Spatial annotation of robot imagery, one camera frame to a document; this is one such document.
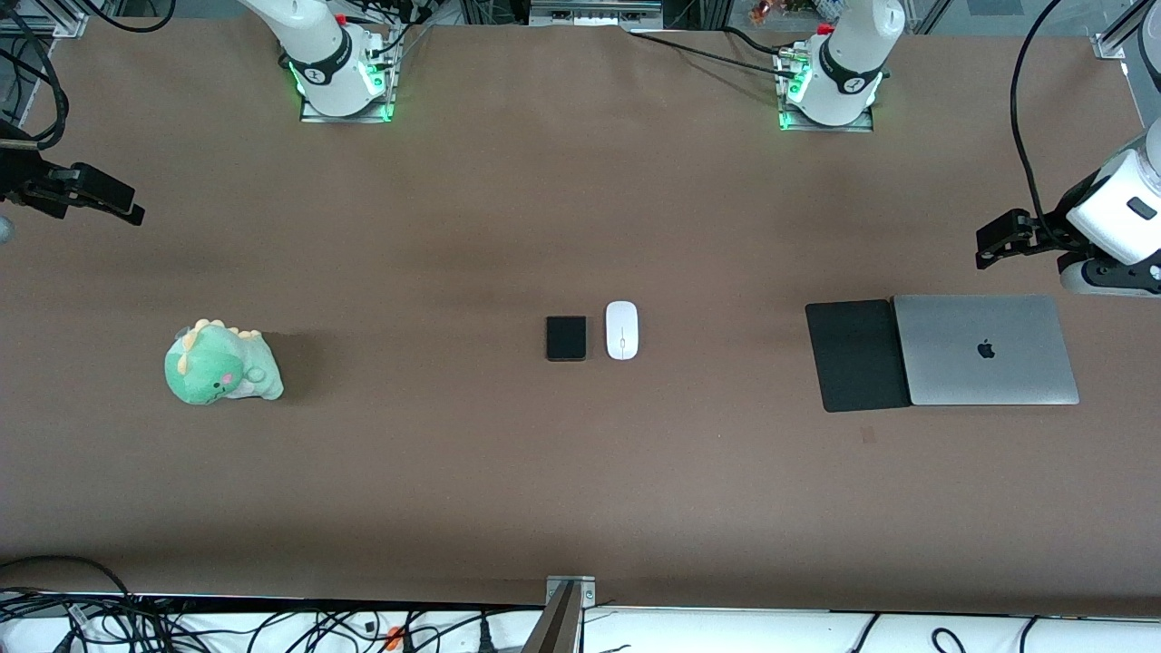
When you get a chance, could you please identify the dark camera mast post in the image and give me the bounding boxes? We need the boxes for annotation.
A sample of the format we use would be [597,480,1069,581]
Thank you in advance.
[523,582,581,653]

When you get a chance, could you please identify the black floor cable loop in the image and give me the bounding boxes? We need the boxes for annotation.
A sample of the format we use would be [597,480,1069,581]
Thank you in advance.
[0,555,137,604]

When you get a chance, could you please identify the colourful small items pile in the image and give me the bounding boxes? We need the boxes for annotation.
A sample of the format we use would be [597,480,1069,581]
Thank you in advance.
[748,0,819,24]

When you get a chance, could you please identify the silver aluminium frame corner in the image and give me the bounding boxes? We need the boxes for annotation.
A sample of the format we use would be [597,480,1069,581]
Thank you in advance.
[0,0,87,39]
[1093,0,1161,61]

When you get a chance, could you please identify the silver metal panel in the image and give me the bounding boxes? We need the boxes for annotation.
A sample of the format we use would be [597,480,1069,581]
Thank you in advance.
[529,0,664,26]

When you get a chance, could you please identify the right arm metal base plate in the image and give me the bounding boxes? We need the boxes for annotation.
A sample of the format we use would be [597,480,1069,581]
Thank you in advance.
[298,27,401,124]

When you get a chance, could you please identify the black hanging cable arc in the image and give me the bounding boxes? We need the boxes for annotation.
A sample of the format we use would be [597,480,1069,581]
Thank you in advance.
[85,0,178,34]

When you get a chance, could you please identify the short black table cable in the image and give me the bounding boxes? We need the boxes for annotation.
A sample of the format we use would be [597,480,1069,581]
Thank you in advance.
[723,24,804,61]

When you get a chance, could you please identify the long black table cable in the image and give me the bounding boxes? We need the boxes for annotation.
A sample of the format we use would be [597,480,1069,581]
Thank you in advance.
[626,31,792,77]

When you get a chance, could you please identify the green dinosaur plush toy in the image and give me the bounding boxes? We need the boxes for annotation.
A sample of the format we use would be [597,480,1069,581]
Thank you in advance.
[164,318,285,405]

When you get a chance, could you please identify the black base connector cables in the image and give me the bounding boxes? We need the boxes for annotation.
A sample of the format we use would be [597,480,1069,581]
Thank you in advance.
[349,0,436,70]

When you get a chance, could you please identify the silver closed laptop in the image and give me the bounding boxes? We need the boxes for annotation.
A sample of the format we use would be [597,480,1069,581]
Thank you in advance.
[892,294,1081,407]

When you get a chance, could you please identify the small black square box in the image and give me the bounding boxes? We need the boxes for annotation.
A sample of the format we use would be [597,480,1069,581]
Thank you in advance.
[546,315,589,363]

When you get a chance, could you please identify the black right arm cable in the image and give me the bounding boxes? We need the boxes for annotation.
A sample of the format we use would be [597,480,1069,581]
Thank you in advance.
[0,0,70,151]

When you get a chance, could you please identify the white computer mouse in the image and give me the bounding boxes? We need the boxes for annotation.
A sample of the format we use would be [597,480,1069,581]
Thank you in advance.
[605,300,639,362]

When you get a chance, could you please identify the black mouse pad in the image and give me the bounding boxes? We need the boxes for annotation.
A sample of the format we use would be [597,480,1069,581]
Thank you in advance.
[805,299,912,414]

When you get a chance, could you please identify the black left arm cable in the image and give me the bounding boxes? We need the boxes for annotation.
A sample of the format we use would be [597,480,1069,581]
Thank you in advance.
[1010,0,1068,229]

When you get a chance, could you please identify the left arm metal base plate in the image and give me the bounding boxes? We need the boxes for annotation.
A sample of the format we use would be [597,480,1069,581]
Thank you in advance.
[777,50,876,134]

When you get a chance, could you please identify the silver metal bracket plate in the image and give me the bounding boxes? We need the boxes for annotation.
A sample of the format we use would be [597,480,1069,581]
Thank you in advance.
[546,575,597,607]

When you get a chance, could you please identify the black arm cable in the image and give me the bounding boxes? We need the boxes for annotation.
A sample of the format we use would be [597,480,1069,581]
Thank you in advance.
[0,0,70,151]
[1010,0,1068,229]

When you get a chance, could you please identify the black floor cable tangle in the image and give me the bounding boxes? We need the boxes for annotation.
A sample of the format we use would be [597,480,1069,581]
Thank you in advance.
[0,591,538,653]

